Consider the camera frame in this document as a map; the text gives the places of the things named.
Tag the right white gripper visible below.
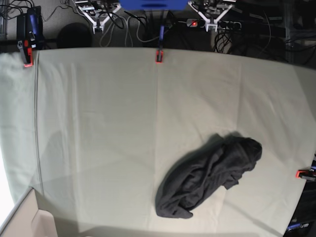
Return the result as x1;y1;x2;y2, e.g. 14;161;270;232
75;0;121;34

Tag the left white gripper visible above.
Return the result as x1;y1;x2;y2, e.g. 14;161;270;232
188;0;233;24

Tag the black t-shirt with colourful print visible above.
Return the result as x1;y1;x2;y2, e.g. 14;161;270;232
155;134;262;219

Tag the black round stool seat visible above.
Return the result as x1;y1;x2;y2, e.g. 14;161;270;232
56;23;92;48

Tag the blue box at top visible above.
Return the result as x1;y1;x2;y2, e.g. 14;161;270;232
119;0;189;10

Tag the middle orange-black table clamp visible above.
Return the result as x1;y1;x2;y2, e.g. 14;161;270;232
156;49;163;63

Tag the orange-black table clamp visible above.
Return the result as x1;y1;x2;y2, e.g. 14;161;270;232
17;39;33;68
296;170;316;182
156;49;163;63

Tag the left orange-black table clamp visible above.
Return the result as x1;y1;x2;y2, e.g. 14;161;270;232
17;39;33;68

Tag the grey-green table cloth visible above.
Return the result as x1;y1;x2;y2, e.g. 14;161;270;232
0;48;316;237

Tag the right orange-black table clamp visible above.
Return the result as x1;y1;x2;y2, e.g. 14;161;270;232
296;170;316;182

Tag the beige bin at corner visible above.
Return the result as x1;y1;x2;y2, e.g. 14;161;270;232
0;187;58;237

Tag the black power strip red switch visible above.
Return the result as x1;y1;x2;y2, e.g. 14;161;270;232
185;18;242;32

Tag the white cable on floor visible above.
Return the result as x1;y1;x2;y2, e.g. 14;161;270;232
99;11;158;47

